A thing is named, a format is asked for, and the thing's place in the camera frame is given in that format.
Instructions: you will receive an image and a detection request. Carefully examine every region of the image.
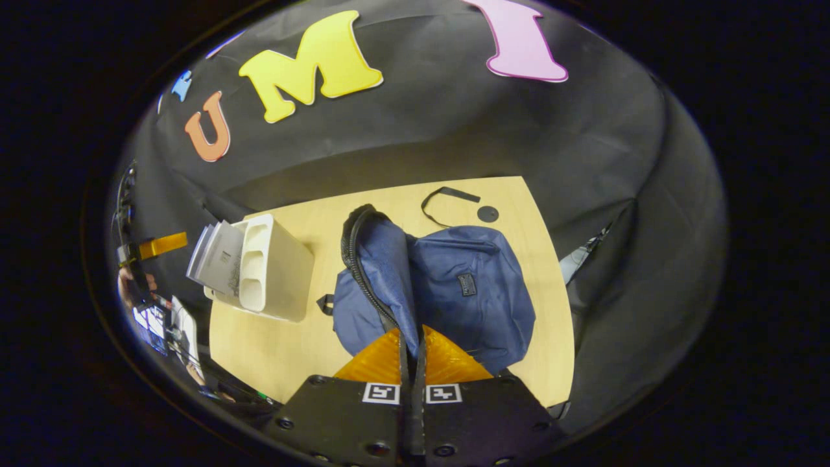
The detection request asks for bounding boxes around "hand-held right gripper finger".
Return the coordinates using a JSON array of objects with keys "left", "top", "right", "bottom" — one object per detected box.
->
[
  {"left": 415, "top": 324, "right": 566, "bottom": 467},
  {"left": 263, "top": 326, "right": 416, "bottom": 467}
]

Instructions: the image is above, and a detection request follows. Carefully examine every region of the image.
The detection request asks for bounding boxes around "white paperback book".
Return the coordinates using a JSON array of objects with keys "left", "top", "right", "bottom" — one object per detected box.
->
[{"left": 202, "top": 221, "right": 246, "bottom": 297}]

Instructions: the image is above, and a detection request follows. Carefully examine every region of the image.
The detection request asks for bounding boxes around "blue schoolbag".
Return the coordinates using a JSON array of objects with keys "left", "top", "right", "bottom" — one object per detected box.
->
[{"left": 316, "top": 204, "right": 538, "bottom": 378}]

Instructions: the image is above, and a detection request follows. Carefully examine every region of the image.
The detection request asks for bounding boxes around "white bookshelf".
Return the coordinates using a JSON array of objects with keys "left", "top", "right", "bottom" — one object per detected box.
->
[{"left": 204, "top": 214, "right": 315, "bottom": 323}]

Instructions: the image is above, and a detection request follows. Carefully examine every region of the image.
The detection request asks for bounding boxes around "computer screen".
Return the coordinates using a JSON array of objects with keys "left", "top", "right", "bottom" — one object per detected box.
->
[{"left": 132, "top": 305, "right": 171, "bottom": 357}]

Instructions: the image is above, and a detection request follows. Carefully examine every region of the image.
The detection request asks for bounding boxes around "black strap loop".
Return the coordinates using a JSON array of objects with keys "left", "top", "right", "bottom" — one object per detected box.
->
[{"left": 420, "top": 186, "right": 482, "bottom": 229}]

